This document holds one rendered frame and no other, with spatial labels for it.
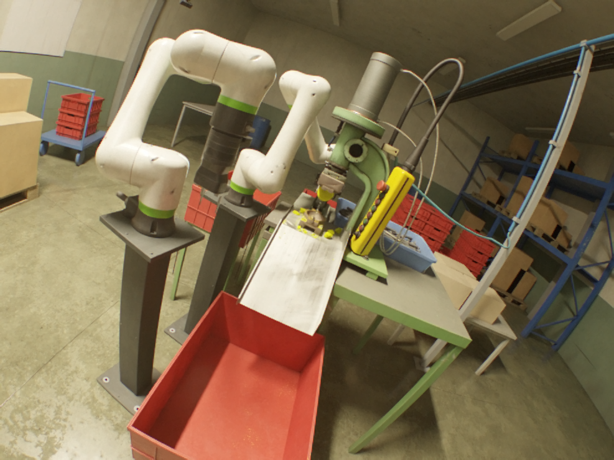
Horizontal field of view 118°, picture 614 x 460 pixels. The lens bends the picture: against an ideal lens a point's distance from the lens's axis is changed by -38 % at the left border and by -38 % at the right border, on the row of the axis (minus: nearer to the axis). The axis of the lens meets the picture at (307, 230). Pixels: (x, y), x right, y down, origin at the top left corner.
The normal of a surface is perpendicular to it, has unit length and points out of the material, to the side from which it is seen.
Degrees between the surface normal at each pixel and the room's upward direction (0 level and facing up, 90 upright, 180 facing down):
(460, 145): 90
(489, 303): 90
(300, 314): 30
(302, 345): 90
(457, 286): 90
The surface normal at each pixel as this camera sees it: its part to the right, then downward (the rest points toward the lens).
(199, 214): -0.15, 0.31
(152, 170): 0.25, 0.42
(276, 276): 0.27, -0.58
